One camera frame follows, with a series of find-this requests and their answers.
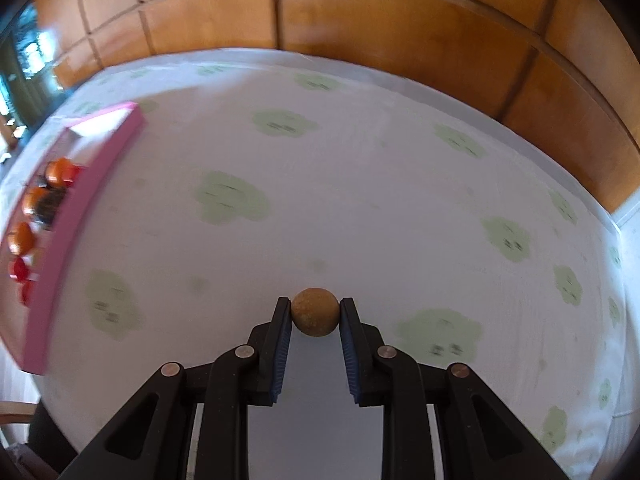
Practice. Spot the dark framed window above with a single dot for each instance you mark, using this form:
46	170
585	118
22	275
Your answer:
30	60

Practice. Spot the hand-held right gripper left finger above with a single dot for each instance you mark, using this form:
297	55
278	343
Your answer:
280	350

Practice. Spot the wooden chair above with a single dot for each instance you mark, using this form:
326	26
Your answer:
47	435

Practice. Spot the wooden wardrobe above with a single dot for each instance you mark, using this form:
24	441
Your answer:
400	35

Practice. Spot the large red tomato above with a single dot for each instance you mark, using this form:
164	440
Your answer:
27	291

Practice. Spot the orange mandarin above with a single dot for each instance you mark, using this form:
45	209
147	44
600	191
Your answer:
21	237
60	170
34	199

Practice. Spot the tan longan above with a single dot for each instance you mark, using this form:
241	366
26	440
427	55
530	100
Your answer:
314	316

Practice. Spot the pink cardboard box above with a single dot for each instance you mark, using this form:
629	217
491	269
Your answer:
65	240

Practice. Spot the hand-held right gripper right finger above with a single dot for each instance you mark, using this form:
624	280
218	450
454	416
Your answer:
350	350

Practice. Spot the dark passion fruit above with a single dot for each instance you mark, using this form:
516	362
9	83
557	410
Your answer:
52	206

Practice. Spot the small red tomato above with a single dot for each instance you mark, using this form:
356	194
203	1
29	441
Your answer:
20	267

